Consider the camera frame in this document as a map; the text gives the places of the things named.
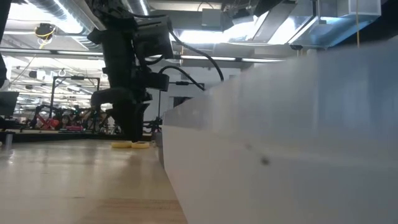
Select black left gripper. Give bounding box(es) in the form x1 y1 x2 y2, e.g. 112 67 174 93
90 58 153 141

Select yellow-handled scissors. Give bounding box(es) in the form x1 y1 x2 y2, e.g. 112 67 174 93
111 140 151 150

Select clear pencil case grey lid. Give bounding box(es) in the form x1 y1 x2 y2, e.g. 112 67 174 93
160 37 398 224

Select person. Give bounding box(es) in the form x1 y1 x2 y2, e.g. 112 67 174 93
60 114 72 129

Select red object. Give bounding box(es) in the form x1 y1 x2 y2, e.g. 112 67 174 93
36 114 60 130

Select long ceiling light bar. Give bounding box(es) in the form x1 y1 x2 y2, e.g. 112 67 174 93
0 47 285 64

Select dark background monitor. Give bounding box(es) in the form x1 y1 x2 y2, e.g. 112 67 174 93
0 91 19 118

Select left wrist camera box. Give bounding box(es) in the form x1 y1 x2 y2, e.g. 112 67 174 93
141 72 170 93

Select tall black station frame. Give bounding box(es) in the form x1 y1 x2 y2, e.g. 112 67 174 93
49 76 101 125

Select black aluminium table frame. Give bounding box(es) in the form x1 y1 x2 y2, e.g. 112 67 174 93
0 129 153 142

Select black yellow ceiling cable reel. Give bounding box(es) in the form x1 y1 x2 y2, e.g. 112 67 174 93
34 23 57 41

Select large silver rectangular duct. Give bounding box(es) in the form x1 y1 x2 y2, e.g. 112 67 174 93
287 0 382 49

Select yellow hanging cord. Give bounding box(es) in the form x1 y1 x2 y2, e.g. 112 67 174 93
355 0 361 48

